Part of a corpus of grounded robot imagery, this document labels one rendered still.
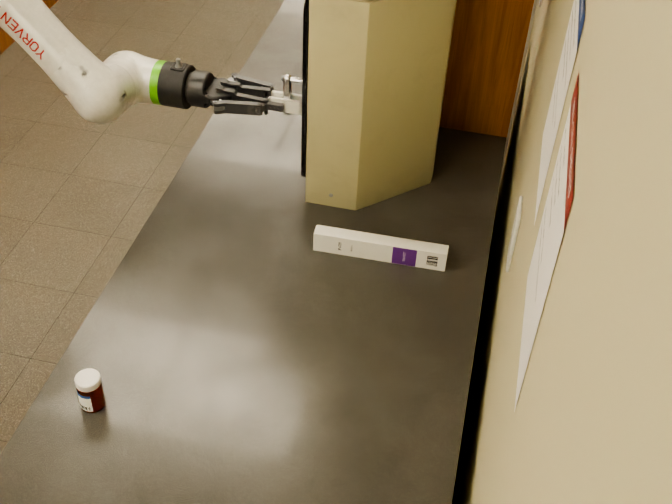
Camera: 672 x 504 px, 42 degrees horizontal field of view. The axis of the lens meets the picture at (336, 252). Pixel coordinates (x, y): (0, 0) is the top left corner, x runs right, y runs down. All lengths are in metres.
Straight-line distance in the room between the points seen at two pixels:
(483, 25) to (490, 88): 0.16
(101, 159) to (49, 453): 2.33
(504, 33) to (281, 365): 0.91
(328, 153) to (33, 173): 2.06
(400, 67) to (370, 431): 0.70
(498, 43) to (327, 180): 0.50
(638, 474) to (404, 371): 1.21
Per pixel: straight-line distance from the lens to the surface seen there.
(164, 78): 1.84
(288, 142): 2.06
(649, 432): 0.35
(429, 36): 1.73
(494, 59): 2.04
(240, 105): 1.79
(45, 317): 3.04
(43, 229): 3.39
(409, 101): 1.78
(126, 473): 1.43
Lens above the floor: 2.10
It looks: 41 degrees down
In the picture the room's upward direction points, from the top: 3 degrees clockwise
